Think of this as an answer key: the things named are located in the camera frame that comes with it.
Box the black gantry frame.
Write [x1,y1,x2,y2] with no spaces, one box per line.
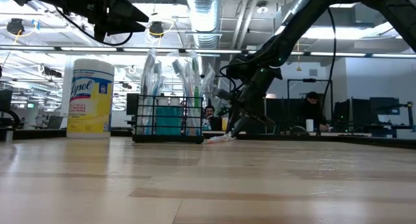
[287,78,334,134]

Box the yellow hanging pendant cord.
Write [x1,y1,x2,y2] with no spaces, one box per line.
[294,42,302,73]

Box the person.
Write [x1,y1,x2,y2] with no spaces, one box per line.
[297,91,330,133]
[203,105,224,131]

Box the long ceiling light strip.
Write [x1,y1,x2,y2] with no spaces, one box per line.
[0,45,416,59]

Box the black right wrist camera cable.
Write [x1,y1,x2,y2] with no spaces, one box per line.
[320,6,337,134]

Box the black partition panel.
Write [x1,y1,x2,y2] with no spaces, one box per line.
[265,97,308,136]

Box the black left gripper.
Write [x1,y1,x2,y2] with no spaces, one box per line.
[58,0,150,42]

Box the dark computer monitor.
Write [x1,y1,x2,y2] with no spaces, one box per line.
[369,97,400,116]

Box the yellow Lysol wipes canister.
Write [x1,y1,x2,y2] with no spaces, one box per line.
[66,58,115,140]

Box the black ceiling device yellow cable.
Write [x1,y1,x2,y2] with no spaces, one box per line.
[6,18,25,36]
[148,21,165,39]

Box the round ceiling lamp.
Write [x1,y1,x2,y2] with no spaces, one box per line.
[256,1,269,16]

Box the orange white toothbrush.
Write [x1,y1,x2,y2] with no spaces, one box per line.
[207,132,238,145]

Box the black wire caddy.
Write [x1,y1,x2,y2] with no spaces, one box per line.
[131,94,205,144]

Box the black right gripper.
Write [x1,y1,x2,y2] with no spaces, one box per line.
[213,53,283,137]

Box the grey laptop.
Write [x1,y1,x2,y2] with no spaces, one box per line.
[45,116,65,130]

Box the silver ventilation duct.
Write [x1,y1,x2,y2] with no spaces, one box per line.
[281,0,321,25]
[187,0,225,49]

